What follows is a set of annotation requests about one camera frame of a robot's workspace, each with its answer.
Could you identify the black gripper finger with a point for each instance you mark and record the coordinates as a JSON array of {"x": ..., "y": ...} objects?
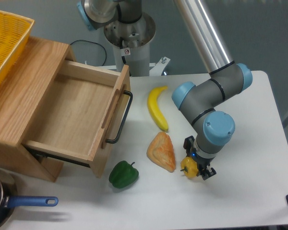
[
  {"x": 189, "y": 146},
  {"x": 207, "y": 173}
]

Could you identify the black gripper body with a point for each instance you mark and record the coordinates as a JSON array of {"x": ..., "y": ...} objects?
[{"x": 202, "y": 158}]

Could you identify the yellow bell pepper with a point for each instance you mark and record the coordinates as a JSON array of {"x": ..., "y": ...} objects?
[{"x": 189, "y": 167}]

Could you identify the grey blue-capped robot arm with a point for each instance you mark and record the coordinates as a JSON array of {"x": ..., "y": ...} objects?
[{"x": 196, "y": 102}]

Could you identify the green bell pepper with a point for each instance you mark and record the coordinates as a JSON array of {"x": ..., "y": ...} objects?
[{"x": 123, "y": 175}]

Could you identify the triangular pastry bread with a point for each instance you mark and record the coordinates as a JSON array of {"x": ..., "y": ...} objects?
[{"x": 161, "y": 152}]

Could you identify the yellow banana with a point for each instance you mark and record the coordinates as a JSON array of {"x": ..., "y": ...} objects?
[{"x": 154, "y": 110}]

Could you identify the open wooden drawer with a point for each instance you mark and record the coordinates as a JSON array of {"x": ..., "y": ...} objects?
[{"x": 83, "y": 106}]

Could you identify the wooden drawer cabinet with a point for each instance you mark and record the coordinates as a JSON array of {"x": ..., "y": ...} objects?
[{"x": 20, "y": 95}]

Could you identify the yellow plastic basket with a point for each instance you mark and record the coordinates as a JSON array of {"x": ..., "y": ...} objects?
[{"x": 14, "y": 33}]

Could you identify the black drawer handle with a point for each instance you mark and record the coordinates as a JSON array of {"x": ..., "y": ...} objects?
[{"x": 123, "y": 120}]

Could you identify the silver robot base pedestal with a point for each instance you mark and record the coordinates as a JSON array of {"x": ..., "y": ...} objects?
[{"x": 131, "y": 46}]

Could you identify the blue-handled frying pan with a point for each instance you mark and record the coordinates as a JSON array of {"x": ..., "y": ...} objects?
[{"x": 9, "y": 198}]

